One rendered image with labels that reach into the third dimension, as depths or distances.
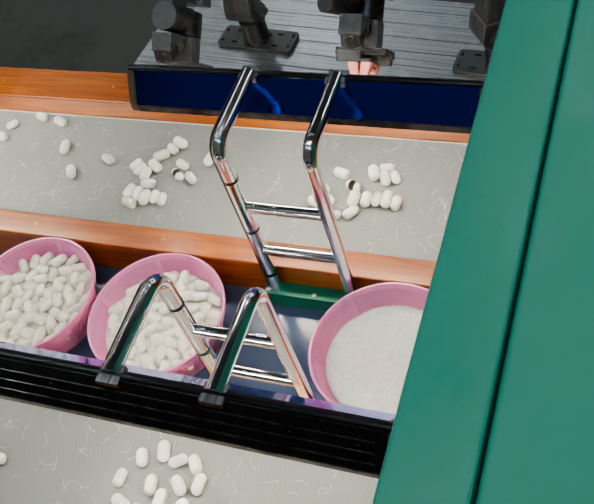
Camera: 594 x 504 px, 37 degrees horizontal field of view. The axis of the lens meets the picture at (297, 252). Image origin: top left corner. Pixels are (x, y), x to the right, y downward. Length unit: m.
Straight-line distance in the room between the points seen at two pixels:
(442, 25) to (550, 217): 1.83
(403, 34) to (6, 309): 1.08
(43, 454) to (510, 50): 1.36
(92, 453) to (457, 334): 1.33
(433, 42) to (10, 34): 2.20
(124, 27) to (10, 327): 2.02
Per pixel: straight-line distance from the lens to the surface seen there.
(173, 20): 1.84
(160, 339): 1.66
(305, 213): 1.44
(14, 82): 2.30
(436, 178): 1.74
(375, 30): 1.72
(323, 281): 1.64
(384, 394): 1.50
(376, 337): 1.56
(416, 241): 1.65
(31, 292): 1.86
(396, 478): 0.29
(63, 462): 1.62
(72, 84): 2.20
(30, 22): 3.92
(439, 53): 2.09
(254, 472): 1.48
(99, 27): 3.71
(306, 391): 1.43
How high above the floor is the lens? 2.06
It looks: 51 degrees down
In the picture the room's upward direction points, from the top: 21 degrees counter-clockwise
